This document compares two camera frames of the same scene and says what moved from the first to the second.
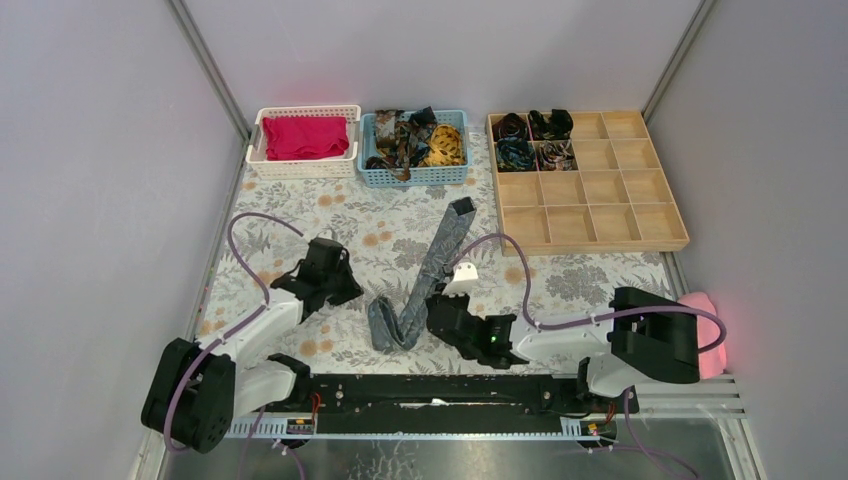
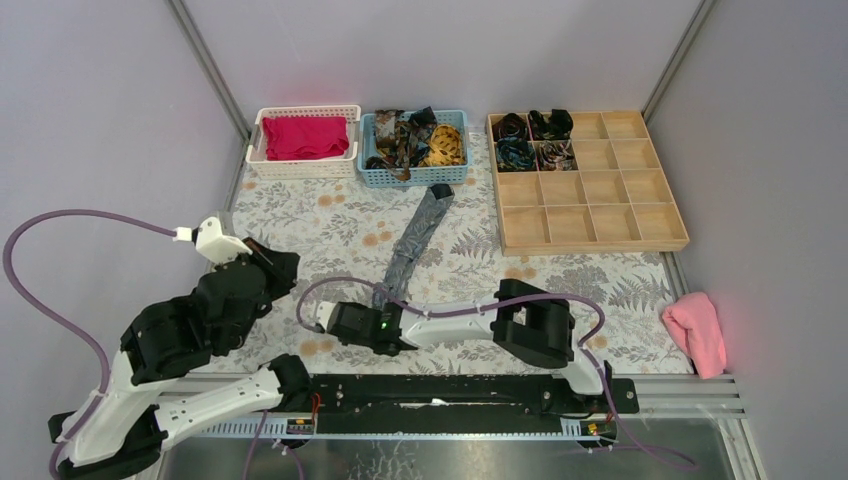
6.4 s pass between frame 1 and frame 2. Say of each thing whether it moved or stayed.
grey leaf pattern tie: moved
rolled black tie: stayed
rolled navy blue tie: stayed
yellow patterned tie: stayed
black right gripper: moved
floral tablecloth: stayed
